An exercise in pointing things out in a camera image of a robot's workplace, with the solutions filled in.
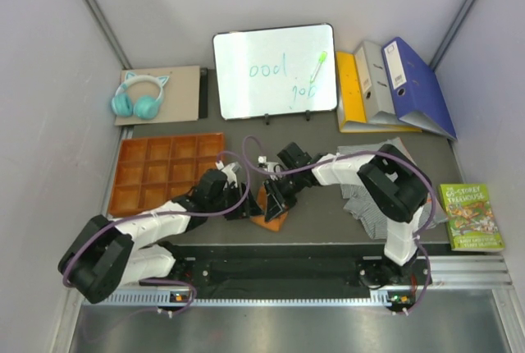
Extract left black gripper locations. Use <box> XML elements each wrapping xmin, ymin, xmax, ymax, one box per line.
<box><xmin>208</xmin><ymin>181</ymin><xmax>263</xmax><ymax>220</ymax></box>

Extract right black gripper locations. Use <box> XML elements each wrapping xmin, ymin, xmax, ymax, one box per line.
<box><xmin>264</xmin><ymin>170</ymin><xmax>305</xmax><ymax>223</ymax></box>

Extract orange underwear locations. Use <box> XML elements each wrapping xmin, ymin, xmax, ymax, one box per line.
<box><xmin>249</xmin><ymin>186</ymin><xmax>288</xmax><ymax>232</ymax></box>

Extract grey striped underwear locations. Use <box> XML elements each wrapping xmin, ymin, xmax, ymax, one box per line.
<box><xmin>336</xmin><ymin>135</ymin><xmax>450</xmax><ymax>241</ymax></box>

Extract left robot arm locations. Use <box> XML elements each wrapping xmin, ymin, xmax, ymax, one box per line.
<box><xmin>57</xmin><ymin>163</ymin><xmax>253</xmax><ymax>304</ymax></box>

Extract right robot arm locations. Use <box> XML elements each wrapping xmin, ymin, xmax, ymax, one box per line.
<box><xmin>263</xmin><ymin>142</ymin><xmax>431</xmax><ymax>284</ymax></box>

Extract orange compartment tray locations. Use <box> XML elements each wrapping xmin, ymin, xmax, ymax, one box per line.
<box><xmin>108</xmin><ymin>133</ymin><xmax>225</xmax><ymax>218</ymax></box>

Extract yellow binder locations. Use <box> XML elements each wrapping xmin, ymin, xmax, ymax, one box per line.
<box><xmin>336</xmin><ymin>52</ymin><xmax>422</xmax><ymax>133</ymax></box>

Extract beige board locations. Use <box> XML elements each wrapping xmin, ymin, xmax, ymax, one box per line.
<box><xmin>113</xmin><ymin>66</ymin><xmax>201</xmax><ymax>126</ymax></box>

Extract whiteboard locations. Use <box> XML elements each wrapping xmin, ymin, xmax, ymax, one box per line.
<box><xmin>212</xmin><ymin>23</ymin><xmax>338</xmax><ymax>120</ymax></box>

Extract teal cat-ear headphones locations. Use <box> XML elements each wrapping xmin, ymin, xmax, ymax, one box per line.
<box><xmin>110</xmin><ymin>71</ymin><xmax>170</xmax><ymax>121</ymax></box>

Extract green marker pen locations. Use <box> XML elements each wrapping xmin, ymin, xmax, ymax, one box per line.
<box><xmin>309</xmin><ymin>51</ymin><xmax>327</xmax><ymax>84</ymax></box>

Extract grey binder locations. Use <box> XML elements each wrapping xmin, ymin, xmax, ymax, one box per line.
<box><xmin>354</xmin><ymin>40</ymin><xmax>403</xmax><ymax>126</ymax></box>

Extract blue binder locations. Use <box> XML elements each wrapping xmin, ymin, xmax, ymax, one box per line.
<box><xmin>381</xmin><ymin>37</ymin><xmax>457</xmax><ymax>140</ymax></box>

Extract green treehouse book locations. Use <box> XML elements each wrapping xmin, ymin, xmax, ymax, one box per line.
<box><xmin>440</xmin><ymin>183</ymin><xmax>505</xmax><ymax>252</ymax></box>

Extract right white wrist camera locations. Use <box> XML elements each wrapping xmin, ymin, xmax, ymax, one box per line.
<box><xmin>258</xmin><ymin>156</ymin><xmax>283</xmax><ymax>180</ymax></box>

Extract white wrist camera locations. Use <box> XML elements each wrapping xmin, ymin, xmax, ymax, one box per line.
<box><xmin>216</xmin><ymin>161</ymin><xmax>240</xmax><ymax>186</ymax></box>
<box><xmin>258</xmin><ymin>156</ymin><xmax>283</xmax><ymax>180</ymax></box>

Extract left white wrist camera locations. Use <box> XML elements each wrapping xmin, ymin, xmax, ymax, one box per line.
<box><xmin>216</xmin><ymin>161</ymin><xmax>240</xmax><ymax>186</ymax></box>

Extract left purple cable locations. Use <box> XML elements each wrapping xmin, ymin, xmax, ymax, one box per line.
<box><xmin>61</xmin><ymin>150</ymin><xmax>251</xmax><ymax>317</ymax></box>

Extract purple cable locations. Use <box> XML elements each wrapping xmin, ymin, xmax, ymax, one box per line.
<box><xmin>241</xmin><ymin>135</ymin><xmax>436</xmax><ymax>317</ymax></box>
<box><xmin>61</xmin><ymin>150</ymin><xmax>251</xmax><ymax>317</ymax></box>

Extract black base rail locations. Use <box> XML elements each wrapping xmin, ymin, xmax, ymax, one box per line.
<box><xmin>139</xmin><ymin>245</ymin><xmax>431</xmax><ymax>299</ymax></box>

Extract grey cable duct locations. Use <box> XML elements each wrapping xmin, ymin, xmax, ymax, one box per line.
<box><xmin>100</xmin><ymin>289</ymin><xmax>393</xmax><ymax>308</ymax></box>

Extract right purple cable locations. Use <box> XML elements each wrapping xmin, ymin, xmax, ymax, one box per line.
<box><xmin>241</xmin><ymin>135</ymin><xmax>436</xmax><ymax>317</ymax></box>

